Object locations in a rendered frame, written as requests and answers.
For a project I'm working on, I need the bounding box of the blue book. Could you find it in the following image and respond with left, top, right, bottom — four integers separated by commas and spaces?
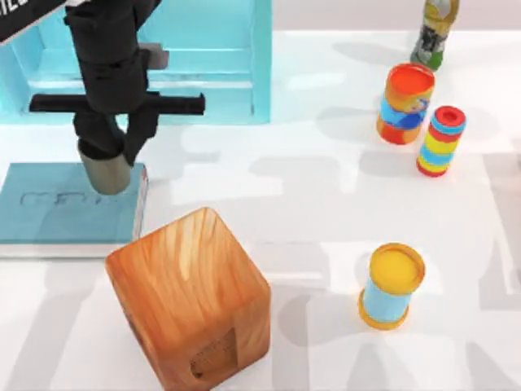
0, 161, 149, 258

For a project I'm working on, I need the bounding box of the green bottle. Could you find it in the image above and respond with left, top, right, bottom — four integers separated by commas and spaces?
409, 0, 460, 72

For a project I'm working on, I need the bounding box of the pale grey rounded box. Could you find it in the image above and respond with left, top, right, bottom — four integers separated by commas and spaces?
138, 42, 169, 73

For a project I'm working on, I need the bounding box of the stack of coloured rings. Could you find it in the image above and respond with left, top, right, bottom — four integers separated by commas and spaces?
415, 106, 468, 179

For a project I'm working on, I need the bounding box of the wooden block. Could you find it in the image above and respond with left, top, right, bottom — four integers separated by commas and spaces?
104, 206, 273, 391

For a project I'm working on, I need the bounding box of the grey cup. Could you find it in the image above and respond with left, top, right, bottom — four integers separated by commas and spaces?
77, 140, 132, 196

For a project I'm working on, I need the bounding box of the light blue rack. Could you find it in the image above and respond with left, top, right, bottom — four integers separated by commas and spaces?
0, 0, 273, 125

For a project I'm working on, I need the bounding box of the yellow and blue can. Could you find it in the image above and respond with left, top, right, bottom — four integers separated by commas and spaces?
357, 242, 426, 331

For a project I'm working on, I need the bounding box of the orange and blue can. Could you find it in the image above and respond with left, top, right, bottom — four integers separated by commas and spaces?
375, 61, 437, 145

